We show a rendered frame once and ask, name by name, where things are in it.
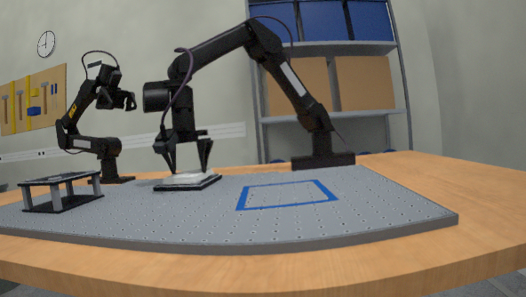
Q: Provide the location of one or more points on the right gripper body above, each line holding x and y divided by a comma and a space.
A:
117, 95

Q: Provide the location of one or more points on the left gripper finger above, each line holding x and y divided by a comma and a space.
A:
202, 152
171, 160

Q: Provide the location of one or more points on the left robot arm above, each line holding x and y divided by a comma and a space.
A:
267, 51

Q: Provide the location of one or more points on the white well plate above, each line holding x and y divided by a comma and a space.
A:
193, 175

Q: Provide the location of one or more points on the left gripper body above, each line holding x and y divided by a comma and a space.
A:
185, 123

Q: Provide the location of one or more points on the blue tape outline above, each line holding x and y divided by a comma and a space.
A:
243, 196

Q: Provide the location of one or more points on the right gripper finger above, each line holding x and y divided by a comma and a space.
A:
100, 102
131, 98

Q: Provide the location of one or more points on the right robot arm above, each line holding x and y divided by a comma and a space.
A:
107, 149

